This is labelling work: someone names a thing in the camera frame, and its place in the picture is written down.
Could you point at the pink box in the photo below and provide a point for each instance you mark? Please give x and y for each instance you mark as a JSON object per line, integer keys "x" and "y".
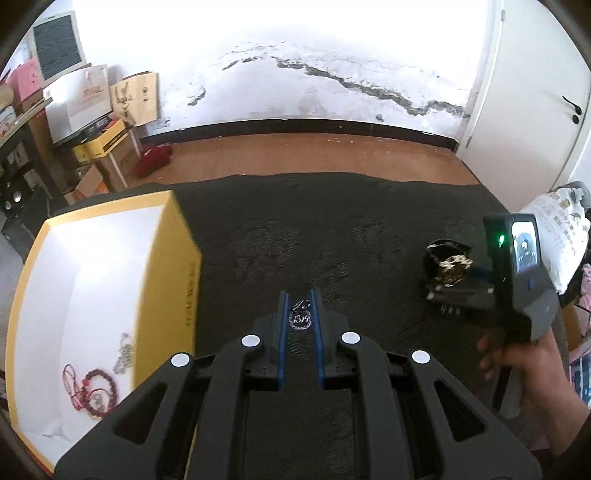
{"x": 25, "y": 85}

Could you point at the kraft paper bag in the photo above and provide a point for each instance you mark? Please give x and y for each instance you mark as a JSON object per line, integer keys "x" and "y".
{"x": 136, "y": 99}

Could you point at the old beige monitor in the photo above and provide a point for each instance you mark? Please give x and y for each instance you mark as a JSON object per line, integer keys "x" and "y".
{"x": 57, "y": 46}

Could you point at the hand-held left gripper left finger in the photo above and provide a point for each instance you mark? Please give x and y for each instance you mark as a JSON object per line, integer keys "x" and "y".
{"x": 281, "y": 341}

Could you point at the black gold wristwatch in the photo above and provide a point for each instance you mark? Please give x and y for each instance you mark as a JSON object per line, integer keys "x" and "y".
{"x": 450, "y": 265}

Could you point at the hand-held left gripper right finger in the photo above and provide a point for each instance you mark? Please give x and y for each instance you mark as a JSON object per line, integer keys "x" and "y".
{"x": 318, "y": 341}

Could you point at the white printed plastic bag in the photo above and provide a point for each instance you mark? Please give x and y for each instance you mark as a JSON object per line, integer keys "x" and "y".
{"x": 561, "y": 226}

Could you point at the person's right hand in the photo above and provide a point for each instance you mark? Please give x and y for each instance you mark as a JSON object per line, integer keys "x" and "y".
{"x": 535, "y": 374}

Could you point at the black beaded mat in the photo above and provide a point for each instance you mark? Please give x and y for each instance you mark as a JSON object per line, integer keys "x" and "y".
{"x": 351, "y": 240}

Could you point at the red cloth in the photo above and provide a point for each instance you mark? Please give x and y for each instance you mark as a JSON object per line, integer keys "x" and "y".
{"x": 153, "y": 160}

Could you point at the yellow cardboard box white inside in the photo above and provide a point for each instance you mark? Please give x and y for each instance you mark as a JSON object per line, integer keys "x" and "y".
{"x": 106, "y": 277}

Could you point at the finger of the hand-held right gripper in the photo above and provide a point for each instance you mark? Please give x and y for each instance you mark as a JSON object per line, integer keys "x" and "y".
{"x": 457, "y": 300}
{"x": 482, "y": 275}

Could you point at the small silver round pendant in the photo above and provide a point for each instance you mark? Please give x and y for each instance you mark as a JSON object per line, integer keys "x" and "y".
{"x": 300, "y": 316}

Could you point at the flat yellow carton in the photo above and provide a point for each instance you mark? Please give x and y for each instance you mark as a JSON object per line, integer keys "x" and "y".
{"x": 101, "y": 143}

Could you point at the white door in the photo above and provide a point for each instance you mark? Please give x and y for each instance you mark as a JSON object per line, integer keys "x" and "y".
{"x": 531, "y": 92}

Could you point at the black shelf rack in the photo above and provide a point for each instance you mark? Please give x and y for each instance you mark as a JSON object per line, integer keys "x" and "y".
{"x": 23, "y": 184}

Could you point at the white paper bag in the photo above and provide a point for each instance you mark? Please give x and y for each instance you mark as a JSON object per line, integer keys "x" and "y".
{"x": 78, "y": 104}

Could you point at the brown cardboard box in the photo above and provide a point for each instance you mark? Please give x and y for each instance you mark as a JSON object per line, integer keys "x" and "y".
{"x": 120, "y": 166}

